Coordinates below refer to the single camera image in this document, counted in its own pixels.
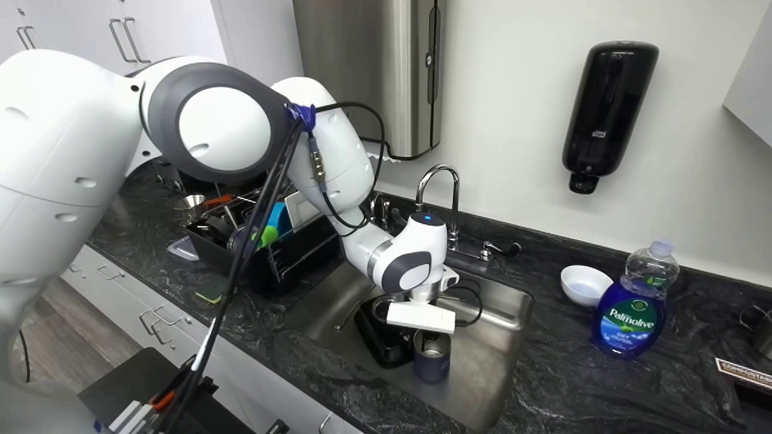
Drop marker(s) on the black container in sink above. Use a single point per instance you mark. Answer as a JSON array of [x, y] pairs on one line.
[[389, 344]]

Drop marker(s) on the stainless steel sink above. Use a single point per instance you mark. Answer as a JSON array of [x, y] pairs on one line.
[[483, 348]]

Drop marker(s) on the blue dish soap bottle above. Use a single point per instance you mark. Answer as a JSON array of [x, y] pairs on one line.
[[633, 308]]

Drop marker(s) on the blue plastic bowl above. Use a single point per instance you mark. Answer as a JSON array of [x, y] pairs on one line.
[[279, 223]]

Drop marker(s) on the green bottle cap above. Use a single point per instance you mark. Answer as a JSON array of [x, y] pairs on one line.
[[266, 236]]

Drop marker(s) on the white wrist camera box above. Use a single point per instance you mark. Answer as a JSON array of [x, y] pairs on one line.
[[420, 316]]

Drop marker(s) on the steel paper towel dispenser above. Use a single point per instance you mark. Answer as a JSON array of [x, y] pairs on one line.
[[385, 54]]

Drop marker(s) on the green yellow sponge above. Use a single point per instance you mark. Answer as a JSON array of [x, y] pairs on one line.
[[210, 295]]

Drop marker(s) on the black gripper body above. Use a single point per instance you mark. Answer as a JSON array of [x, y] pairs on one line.
[[429, 293]]

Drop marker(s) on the small white bowl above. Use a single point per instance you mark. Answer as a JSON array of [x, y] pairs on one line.
[[586, 285]]

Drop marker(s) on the blue metal cup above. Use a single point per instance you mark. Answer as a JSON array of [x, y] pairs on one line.
[[432, 354]]

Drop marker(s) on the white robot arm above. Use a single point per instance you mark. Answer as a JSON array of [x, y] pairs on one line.
[[73, 130]]

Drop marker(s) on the black dish rack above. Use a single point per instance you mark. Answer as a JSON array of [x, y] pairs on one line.
[[279, 255]]

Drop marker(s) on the black wall soap dispenser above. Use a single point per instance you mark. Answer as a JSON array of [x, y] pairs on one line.
[[610, 100]]

